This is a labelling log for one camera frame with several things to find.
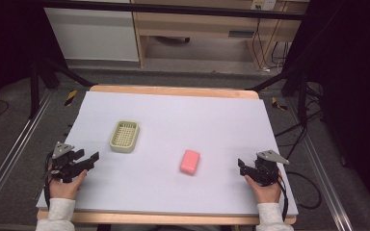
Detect pink soap bar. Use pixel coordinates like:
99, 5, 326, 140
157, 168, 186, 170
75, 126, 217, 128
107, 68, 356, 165
179, 149, 201, 176

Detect person's right hand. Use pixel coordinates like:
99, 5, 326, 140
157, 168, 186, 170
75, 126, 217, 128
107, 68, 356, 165
244, 174, 282, 205

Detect wooden table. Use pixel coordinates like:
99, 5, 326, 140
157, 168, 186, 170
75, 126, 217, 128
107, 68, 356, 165
36, 84, 299, 226

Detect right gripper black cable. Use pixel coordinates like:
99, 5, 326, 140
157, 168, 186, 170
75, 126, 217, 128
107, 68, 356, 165
275, 174, 290, 223

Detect white power strip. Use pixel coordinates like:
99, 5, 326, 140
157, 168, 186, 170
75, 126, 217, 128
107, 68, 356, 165
251, 0, 277, 12

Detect black horizontal frame bar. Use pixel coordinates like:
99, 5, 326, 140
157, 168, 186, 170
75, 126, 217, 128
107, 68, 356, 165
40, 0, 306, 21

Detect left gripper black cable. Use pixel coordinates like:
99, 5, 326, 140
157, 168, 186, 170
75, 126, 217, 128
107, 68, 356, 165
43, 150, 54, 210

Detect white foam mat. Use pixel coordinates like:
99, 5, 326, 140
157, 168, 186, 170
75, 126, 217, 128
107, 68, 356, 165
35, 90, 300, 218

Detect white cabinet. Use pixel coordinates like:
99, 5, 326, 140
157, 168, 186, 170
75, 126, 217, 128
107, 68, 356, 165
43, 7, 141, 63

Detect black metal stand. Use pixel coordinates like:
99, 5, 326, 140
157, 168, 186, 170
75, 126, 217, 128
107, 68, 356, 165
28, 57, 98, 120
245, 63, 310, 127

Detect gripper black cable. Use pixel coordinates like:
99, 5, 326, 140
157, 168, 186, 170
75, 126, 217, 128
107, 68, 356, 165
275, 174, 290, 223
43, 150, 54, 210

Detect metal floor rail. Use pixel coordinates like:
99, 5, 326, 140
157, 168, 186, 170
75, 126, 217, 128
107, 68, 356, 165
0, 89, 56, 223
284, 95, 352, 231

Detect yellow black striped marker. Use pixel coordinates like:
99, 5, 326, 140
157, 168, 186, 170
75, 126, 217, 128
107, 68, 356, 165
64, 89, 78, 107
271, 95, 287, 112

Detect wooden desk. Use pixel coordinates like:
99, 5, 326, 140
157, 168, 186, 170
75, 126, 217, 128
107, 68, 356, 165
130, 0, 304, 70

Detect person's left hand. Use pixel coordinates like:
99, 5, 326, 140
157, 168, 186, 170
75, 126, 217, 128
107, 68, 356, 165
48, 168, 89, 201

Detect pale green soap dish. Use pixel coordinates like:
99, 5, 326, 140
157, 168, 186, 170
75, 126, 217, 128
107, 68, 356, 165
109, 119, 141, 154

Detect black curtain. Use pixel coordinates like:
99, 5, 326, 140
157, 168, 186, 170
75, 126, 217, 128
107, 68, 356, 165
284, 0, 370, 222
0, 0, 66, 124

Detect black cables by stand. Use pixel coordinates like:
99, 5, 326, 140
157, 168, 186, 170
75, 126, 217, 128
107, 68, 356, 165
273, 81, 326, 161

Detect black floor cable loop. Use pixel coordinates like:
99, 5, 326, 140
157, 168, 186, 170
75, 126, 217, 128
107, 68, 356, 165
284, 170, 323, 211

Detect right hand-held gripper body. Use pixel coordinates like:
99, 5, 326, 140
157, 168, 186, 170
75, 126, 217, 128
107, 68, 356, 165
246, 149, 291, 188

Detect bundle of hanging cables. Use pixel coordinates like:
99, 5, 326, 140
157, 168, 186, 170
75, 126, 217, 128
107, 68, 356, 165
251, 17, 291, 71

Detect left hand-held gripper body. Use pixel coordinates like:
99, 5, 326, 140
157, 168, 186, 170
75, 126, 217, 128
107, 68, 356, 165
48, 141, 95, 184

